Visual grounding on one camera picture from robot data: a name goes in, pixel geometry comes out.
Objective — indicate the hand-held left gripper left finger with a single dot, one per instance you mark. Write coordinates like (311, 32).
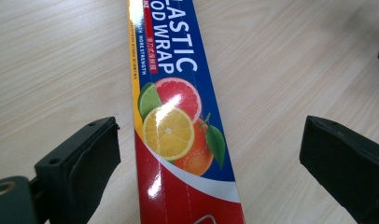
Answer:
(81, 168)

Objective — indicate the blue and red wrap box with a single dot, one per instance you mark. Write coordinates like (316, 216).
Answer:
(181, 124)

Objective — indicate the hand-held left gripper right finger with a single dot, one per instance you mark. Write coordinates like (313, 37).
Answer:
(346, 165)

